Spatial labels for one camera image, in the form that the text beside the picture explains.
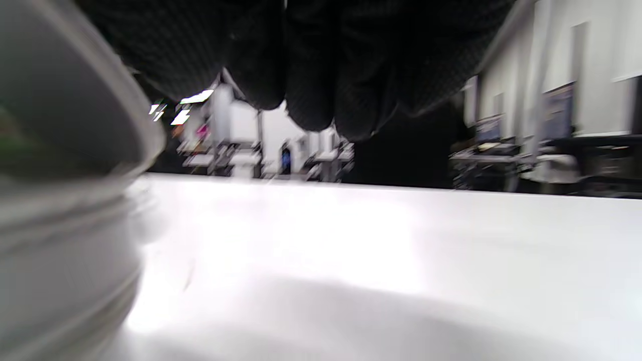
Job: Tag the person's right hand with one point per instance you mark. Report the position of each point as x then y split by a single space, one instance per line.
311 50

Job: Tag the white printed zippered pencil case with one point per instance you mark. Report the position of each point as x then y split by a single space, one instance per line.
60 200

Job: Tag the black high-back office chair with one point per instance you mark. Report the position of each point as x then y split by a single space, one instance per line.
401 150

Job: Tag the dark bottle blue label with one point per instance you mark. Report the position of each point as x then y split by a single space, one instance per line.
286 159

